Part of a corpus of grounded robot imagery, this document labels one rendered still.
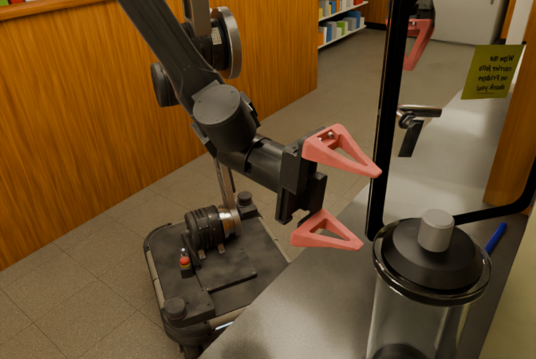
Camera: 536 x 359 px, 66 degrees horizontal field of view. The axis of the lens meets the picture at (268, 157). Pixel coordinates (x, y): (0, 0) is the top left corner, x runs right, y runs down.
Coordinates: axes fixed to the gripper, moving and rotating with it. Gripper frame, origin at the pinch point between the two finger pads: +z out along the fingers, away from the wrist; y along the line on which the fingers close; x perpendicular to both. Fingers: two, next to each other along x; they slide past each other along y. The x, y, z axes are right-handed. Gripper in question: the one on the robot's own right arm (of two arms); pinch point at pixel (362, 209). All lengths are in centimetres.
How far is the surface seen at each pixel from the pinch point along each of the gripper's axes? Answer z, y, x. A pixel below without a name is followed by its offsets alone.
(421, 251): 7.6, 0.9, -3.0
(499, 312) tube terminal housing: 15.6, -11.3, 9.2
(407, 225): 5.0, 0.9, -0.3
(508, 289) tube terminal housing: 15.3, -7.4, 8.9
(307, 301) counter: -7.0, -23.8, 4.9
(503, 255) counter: 13.4, -19.7, 32.9
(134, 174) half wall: -174, -112, 82
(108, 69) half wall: -180, -48, 76
